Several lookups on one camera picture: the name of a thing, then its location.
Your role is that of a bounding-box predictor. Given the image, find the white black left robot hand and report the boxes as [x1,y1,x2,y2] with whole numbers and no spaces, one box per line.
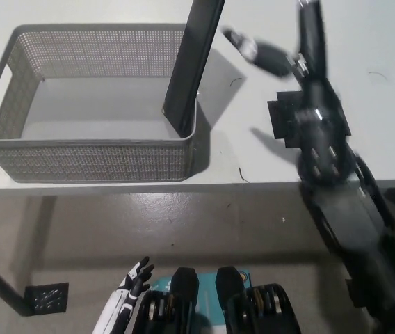
[92,256,155,334]

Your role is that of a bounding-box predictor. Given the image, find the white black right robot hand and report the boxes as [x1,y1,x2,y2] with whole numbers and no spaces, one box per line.
[222,0,341,116]

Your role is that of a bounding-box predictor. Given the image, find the black notebook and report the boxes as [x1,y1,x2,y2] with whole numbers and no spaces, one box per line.
[161,0,227,137]

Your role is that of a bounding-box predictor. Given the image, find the black ribbed robot body block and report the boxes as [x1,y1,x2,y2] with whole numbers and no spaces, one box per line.
[215,266,301,334]
[133,267,199,334]

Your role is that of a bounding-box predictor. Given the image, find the black robot legs and feet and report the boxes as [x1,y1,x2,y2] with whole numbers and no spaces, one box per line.
[148,271,252,334]

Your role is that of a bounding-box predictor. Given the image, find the black tape patch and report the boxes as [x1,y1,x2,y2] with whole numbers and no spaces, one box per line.
[267,90,352,149]

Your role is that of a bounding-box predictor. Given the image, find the black perforated foot plate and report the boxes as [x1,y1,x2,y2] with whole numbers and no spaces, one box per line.
[23,282,70,316]

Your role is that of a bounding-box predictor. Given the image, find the white table leg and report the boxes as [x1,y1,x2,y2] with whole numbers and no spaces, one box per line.
[26,196,58,286]

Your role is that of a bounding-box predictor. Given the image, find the grey perforated plastic basket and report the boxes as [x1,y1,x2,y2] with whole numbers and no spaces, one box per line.
[0,23,198,184]

